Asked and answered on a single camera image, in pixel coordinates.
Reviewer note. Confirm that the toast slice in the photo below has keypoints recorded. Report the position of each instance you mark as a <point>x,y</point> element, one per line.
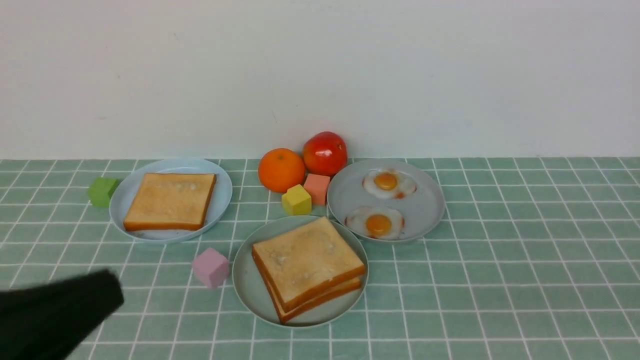
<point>285,316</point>
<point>171,201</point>
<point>305,262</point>

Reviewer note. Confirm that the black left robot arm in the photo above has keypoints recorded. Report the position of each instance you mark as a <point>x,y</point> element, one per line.
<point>48,321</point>

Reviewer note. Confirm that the salmon pink cube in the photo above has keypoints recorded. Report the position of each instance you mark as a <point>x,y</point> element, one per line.
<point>317,186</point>

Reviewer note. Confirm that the red tomato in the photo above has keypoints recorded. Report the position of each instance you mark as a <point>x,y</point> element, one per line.
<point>325,154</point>

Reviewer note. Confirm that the yellow cube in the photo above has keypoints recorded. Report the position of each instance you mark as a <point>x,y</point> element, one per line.
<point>297,201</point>

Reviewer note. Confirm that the orange fruit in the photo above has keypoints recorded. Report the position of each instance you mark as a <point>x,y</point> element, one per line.
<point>281,169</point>

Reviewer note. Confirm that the grey egg plate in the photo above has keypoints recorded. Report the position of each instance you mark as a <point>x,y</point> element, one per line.
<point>421,210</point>

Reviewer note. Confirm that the back fried egg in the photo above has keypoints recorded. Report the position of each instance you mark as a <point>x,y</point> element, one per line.
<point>389,184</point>

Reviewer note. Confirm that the fried egg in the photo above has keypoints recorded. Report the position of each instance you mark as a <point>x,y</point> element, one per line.
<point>376,222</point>
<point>389,184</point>

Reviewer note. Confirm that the front fried egg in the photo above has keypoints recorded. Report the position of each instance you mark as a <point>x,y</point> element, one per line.
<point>376,222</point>

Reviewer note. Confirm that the light blue bread plate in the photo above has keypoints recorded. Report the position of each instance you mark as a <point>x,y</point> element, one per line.
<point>125,193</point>

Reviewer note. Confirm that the green plate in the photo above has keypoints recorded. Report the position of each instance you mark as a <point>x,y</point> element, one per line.
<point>254,295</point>

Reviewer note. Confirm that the green cube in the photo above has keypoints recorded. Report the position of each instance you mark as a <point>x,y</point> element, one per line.
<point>101,190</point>

